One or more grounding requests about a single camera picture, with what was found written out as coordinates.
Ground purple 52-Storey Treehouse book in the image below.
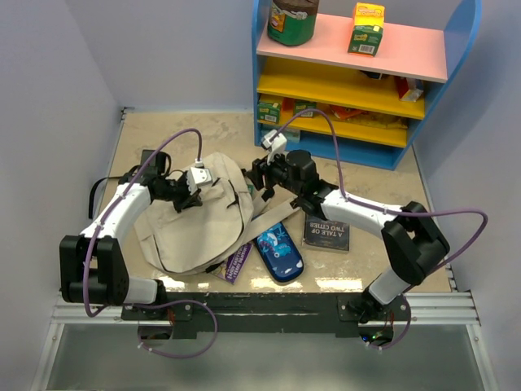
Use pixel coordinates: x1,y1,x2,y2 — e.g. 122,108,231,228
212,242,252,284

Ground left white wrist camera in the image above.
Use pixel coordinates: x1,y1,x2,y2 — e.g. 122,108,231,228
186,160,213,194

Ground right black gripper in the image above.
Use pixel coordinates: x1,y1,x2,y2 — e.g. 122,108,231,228
245,147,303,197

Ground A Tale of Two Cities book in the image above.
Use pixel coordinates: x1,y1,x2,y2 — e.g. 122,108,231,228
302,214,350,252

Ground green brown jar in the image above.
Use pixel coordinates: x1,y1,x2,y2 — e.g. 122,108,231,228
267,0,319,46

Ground blue colourful shelf unit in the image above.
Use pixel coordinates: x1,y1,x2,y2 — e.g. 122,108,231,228
252,1,482,170

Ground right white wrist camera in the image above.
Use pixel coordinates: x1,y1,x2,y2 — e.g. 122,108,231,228
260,130,287,165

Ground orange snack packet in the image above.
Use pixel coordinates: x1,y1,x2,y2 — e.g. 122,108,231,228
329,104,367,121

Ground green box left shelf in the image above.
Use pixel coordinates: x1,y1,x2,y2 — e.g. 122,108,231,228
257,99,282,124

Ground light blue box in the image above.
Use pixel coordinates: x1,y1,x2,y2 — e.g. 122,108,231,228
260,124,279,137
282,127,300,143

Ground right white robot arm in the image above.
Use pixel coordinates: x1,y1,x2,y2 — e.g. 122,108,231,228
244,150,450,323

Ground blue shark pencil case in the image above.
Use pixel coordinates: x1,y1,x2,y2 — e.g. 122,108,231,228
253,222,304,283

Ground red white box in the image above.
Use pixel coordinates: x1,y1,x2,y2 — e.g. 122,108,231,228
394,76,424,102

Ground green box shelf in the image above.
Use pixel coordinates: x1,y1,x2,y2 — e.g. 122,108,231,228
293,99,317,118
257,99,282,124

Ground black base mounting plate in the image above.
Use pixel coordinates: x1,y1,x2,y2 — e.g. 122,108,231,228
121,292,411,342

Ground green box middle shelf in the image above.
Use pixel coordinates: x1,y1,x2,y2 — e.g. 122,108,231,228
293,99,317,118

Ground light blue box left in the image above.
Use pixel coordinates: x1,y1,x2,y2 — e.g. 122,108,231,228
260,124,279,137

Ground yellow green carton box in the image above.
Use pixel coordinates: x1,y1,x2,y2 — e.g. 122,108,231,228
348,2,386,57

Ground light blue box right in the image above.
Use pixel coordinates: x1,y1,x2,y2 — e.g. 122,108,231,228
282,127,300,143

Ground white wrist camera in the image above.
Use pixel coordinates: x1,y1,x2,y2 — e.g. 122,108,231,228
260,130,287,165
186,160,213,194

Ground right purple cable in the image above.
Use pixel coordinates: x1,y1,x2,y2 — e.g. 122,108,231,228
266,108,488,350

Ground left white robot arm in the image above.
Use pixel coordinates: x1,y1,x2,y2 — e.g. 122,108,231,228
59,150,212,319

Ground beige canvas backpack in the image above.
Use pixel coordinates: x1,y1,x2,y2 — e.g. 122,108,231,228
130,152,296,275

